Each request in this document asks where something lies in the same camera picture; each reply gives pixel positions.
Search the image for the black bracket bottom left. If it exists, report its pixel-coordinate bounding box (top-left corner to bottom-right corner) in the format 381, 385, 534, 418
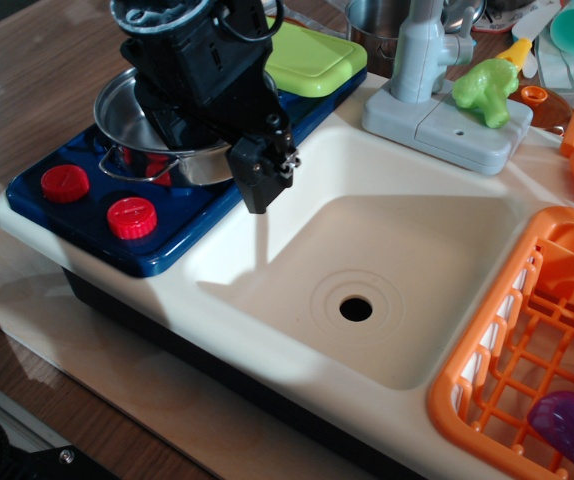
0, 425, 117, 480

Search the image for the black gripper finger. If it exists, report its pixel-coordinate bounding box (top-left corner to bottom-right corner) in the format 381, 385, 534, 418
226, 133, 301, 214
134, 79, 231, 150

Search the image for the steel pot behind faucet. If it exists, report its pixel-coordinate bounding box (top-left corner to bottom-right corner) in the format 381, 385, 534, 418
344, 0, 486, 78

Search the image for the green toy broccoli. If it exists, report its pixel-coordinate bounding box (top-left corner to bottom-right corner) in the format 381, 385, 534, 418
452, 58, 519, 129

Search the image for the orange dish rack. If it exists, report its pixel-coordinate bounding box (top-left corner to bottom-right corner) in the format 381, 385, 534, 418
428, 206, 574, 479

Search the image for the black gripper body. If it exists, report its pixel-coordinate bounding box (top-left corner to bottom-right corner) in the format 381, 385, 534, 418
119, 9, 291, 143

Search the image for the right red stove knob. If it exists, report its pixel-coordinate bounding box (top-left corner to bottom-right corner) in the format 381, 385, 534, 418
106, 197, 158, 240

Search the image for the blue toy stove top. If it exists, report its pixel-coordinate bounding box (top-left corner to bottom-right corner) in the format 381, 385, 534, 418
5, 68, 368, 279

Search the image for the red stove knob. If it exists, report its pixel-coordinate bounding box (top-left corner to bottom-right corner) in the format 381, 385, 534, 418
106, 197, 158, 240
40, 164, 91, 204

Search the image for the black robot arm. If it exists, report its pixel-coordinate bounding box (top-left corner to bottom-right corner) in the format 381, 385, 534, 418
110, 1, 300, 214

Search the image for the cream toy sink unit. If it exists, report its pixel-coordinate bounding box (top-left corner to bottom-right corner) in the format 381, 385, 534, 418
0, 76, 574, 479

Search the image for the left red stove knob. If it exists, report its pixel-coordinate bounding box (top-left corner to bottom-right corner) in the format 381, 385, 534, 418
40, 164, 91, 204

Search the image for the grey toy faucet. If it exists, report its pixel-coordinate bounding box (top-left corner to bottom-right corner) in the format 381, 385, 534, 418
362, 1, 533, 175

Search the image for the orange pot lid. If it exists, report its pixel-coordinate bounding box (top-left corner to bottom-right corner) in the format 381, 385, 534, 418
509, 85, 573, 136

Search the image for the yellow handled toy utensil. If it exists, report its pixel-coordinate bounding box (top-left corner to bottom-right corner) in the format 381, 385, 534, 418
496, 38, 533, 71

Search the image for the green plastic cutting board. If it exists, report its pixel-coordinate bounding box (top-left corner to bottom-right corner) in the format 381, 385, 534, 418
265, 22, 368, 98

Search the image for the stainless steel pan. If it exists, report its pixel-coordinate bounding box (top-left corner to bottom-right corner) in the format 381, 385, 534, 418
92, 67, 281, 188

